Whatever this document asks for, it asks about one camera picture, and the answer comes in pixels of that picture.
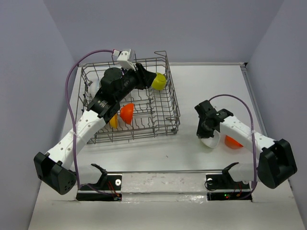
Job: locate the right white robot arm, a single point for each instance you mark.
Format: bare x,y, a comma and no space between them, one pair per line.
273,160

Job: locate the orange round plastic bowl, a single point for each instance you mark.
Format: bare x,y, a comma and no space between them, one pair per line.
126,113

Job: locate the grey wire dish rack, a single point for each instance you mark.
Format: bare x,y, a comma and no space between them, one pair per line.
156,112

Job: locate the yellow plastic bowl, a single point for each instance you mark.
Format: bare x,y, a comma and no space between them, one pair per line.
114,121

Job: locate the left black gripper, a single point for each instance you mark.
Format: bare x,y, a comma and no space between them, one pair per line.
144,78

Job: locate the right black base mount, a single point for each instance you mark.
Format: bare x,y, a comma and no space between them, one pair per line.
219,188

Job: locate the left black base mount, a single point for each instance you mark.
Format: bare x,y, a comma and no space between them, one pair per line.
109,191

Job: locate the white round bowl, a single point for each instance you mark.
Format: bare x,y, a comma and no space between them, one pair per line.
93,87

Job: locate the green plastic bowl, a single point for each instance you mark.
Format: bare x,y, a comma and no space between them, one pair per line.
159,82

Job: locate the white square bowl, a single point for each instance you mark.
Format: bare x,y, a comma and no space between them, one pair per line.
212,142

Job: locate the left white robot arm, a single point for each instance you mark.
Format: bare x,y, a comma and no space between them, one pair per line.
54,167

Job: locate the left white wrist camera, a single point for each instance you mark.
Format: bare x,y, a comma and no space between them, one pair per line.
125,58

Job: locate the orange square plastic bowl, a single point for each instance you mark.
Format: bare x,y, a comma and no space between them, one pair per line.
232,143

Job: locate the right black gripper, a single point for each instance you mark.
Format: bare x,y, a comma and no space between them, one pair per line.
202,133

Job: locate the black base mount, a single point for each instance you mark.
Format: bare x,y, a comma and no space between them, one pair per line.
219,188
109,191

